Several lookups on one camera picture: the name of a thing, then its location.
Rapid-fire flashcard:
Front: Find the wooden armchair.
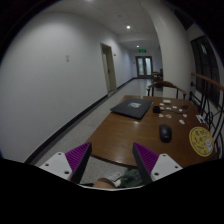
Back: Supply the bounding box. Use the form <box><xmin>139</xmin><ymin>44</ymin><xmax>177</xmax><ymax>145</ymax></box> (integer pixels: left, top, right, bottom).
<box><xmin>146</xmin><ymin>81</ymin><xmax>187</xmax><ymax>99</ymax></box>

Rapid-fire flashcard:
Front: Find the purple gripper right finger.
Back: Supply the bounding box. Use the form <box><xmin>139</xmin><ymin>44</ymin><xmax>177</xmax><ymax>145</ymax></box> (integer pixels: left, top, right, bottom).
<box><xmin>132</xmin><ymin>142</ymin><xmax>184</xmax><ymax>186</ymax></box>

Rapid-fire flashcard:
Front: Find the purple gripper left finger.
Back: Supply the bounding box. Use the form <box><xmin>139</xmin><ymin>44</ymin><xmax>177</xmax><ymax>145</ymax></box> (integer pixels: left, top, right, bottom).
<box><xmin>39</xmin><ymin>141</ymin><xmax>93</xmax><ymax>185</ymax></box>

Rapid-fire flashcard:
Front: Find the yellow round mouse pad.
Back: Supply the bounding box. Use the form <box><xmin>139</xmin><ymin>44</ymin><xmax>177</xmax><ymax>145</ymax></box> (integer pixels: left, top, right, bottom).
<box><xmin>189</xmin><ymin>127</ymin><xmax>214</xmax><ymax>157</ymax></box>

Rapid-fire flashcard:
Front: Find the white small packet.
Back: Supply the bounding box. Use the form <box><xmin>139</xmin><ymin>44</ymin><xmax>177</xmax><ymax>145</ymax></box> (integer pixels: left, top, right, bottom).
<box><xmin>179</xmin><ymin>119</ymin><xmax>185</xmax><ymax>125</ymax></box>

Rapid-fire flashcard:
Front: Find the white card on table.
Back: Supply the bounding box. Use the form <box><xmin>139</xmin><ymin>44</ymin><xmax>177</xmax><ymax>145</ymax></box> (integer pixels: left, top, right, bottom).
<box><xmin>163</xmin><ymin>99</ymin><xmax>171</xmax><ymax>104</ymax></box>

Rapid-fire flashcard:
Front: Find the small black box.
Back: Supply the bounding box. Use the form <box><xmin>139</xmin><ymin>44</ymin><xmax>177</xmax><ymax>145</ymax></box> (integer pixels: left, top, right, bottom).
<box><xmin>153</xmin><ymin>106</ymin><xmax>161</xmax><ymax>113</ymax></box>

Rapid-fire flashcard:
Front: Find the black computer mouse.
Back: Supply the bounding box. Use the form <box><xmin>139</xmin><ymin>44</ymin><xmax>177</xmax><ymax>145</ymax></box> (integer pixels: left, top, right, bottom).
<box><xmin>159</xmin><ymin>124</ymin><xmax>172</xmax><ymax>143</ymax></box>

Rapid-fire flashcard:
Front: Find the wooden stair handrail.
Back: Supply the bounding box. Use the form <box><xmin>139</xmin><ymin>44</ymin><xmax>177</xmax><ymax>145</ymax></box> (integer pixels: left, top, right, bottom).
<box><xmin>190</xmin><ymin>72</ymin><xmax>224</xmax><ymax>92</ymax></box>

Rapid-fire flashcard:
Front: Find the wooden table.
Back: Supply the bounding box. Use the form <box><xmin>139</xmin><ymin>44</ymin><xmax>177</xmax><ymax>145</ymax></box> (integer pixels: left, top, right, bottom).
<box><xmin>88</xmin><ymin>99</ymin><xmax>216</xmax><ymax>168</ymax></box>

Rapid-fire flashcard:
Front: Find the green exit sign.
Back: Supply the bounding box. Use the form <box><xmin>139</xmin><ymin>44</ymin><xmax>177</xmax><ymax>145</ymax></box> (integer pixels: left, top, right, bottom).
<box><xmin>138</xmin><ymin>49</ymin><xmax>147</xmax><ymax>53</ymax></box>

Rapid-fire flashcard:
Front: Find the double glass door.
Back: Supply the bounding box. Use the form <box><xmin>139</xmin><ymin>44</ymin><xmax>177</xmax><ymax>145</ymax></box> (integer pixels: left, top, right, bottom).
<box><xmin>136</xmin><ymin>56</ymin><xmax>153</xmax><ymax>79</ymax></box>

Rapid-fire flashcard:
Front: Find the wooden side door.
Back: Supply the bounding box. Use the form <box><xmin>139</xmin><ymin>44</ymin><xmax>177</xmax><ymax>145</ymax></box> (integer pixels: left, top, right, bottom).
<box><xmin>101</xmin><ymin>44</ymin><xmax>117</xmax><ymax>92</ymax></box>

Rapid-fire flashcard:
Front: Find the black closed laptop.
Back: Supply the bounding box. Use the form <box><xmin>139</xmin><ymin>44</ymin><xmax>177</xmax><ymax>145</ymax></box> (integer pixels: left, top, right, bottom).
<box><xmin>111</xmin><ymin>98</ymin><xmax>153</xmax><ymax>119</ymax></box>

